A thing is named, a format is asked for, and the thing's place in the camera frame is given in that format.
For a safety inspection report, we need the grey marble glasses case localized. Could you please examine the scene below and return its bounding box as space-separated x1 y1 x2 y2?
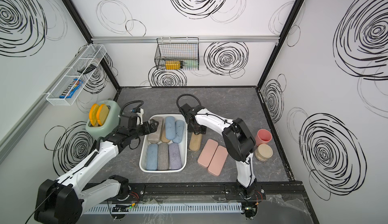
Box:
148 117 164 144

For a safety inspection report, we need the blue glasses case front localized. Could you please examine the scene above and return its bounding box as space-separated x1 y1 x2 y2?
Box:
172 120 185 143

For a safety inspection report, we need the blue glasses case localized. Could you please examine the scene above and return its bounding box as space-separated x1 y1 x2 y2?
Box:
165 116 176 140
146 144 158 171
172 120 185 143

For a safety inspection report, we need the tan glasses case front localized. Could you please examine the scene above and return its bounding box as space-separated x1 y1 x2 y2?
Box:
161 130 170 143

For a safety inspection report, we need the tan glasses case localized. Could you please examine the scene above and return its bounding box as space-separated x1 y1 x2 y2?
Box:
189 133 203 152
161 130 170 143

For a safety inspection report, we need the grey fabric glasses case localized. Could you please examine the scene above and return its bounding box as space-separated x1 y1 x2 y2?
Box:
157 143 169 170

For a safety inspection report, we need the pink glasses case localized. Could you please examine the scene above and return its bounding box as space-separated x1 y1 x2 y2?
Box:
197 139 219 168
207 146 228 176

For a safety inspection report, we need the purple glasses case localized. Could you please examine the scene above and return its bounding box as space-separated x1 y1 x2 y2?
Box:
169 143 182 170

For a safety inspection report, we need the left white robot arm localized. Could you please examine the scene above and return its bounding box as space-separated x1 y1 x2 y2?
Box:
32 119 159 224

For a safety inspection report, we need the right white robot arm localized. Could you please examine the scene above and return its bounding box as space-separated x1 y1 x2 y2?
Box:
178 104 257 199

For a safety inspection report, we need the white plastic storage tray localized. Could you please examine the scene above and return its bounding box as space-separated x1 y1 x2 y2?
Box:
139 114 188 173

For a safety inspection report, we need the mint green toaster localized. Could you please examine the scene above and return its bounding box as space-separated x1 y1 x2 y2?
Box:
85 100 121 140

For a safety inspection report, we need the right yellow toast slice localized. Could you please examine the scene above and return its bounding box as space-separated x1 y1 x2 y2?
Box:
96 104 110 126

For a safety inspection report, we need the yellow toast slice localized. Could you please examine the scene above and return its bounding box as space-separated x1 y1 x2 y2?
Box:
89 104 100 127
96 104 110 126

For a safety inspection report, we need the green item in basket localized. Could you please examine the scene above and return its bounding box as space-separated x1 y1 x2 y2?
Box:
183 60 199 70

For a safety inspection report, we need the yellow box in basket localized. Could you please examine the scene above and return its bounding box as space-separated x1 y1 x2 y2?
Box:
165 60 183 70

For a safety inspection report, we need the left yellow toast slice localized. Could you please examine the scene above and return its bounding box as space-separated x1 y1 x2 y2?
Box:
89 104 100 127

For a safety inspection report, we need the pink cup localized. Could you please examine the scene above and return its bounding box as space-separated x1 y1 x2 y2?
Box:
255 129 272 146

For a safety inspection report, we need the blue candy packet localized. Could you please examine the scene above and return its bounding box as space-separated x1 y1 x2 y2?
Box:
59 78 83 99

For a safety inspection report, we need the black remote control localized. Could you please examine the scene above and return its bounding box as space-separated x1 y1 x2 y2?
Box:
77 64 97 75

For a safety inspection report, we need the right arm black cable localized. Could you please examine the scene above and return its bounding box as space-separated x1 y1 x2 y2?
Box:
176 94 202 112

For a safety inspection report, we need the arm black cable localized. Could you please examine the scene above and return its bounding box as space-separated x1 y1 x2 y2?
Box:
176 94 202 112
119 100 145 118

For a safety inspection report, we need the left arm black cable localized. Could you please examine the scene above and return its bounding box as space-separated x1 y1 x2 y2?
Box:
119 100 145 118

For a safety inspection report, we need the black wire wall basket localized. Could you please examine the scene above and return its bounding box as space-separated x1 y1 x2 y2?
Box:
154 37 200 70

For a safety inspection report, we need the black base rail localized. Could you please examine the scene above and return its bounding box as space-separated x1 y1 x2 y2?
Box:
87 181 307 208

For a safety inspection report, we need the white wire wall shelf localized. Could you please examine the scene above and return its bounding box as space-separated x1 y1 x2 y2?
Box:
46 44 107 106

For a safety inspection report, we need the grey slotted cable duct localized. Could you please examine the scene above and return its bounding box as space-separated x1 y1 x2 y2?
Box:
86 202 244 214

